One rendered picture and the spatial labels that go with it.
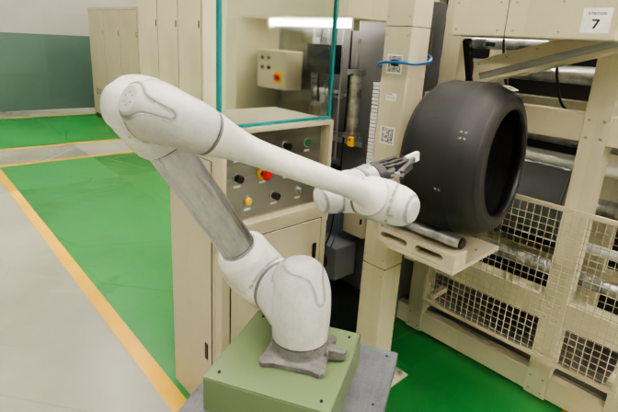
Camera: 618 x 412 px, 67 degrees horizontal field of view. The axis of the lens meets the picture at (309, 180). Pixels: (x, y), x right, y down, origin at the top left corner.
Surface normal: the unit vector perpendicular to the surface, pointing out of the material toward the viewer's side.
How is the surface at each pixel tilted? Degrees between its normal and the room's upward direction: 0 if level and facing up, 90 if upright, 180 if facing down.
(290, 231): 90
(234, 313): 90
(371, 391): 0
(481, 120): 60
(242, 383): 1
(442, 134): 65
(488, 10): 90
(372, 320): 90
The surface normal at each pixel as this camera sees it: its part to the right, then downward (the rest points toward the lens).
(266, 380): 0.05, -0.96
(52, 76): 0.66, 0.26
